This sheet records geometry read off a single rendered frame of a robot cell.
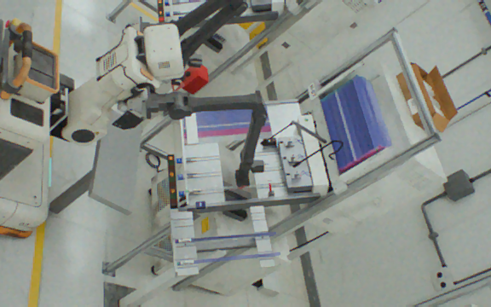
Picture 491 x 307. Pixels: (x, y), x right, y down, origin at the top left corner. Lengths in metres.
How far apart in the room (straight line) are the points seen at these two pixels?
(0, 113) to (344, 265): 3.08
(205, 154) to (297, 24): 1.33
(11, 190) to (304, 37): 2.25
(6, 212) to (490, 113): 3.26
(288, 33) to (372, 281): 1.92
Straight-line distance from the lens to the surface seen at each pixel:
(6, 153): 2.84
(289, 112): 3.63
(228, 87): 4.63
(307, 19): 4.28
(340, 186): 3.19
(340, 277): 4.93
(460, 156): 4.70
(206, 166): 3.36
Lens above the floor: 2.67
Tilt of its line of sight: 30 degrees down
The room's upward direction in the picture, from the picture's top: 55 degrees clockwise
